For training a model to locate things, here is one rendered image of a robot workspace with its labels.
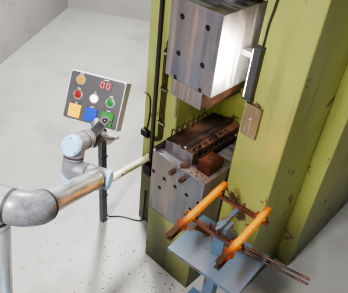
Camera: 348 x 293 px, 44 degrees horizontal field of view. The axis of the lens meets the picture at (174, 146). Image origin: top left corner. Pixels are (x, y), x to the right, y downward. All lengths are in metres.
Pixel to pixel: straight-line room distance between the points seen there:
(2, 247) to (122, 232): 1.71
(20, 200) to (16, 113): 3.01
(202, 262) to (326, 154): 0.93
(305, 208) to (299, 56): 1.20
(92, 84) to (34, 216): 1.23
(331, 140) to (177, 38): 1.01
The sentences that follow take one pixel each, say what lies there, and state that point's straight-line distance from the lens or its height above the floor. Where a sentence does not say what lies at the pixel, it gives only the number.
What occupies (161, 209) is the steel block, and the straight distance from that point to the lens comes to 2.63.
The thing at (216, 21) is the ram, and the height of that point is 1.73.
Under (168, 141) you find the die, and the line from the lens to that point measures 2.38.
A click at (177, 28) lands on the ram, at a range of 2.07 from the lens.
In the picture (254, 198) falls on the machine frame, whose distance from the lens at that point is 2.35.
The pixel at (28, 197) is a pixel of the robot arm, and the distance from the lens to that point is 1.43.
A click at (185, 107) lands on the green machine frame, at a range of 2.51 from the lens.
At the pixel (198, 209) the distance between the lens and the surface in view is 1.98.
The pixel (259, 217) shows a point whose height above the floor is 1.01.
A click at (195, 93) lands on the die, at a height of 1.35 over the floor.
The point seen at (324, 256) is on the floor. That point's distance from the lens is 3.37.
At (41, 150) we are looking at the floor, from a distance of 3.89.
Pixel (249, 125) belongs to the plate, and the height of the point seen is 1.25.
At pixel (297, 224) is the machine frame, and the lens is 2.91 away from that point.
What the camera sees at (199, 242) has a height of 0.73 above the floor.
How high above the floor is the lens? 2.42
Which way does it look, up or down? 38 degrees down
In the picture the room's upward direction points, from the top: 7 degrees clockwise
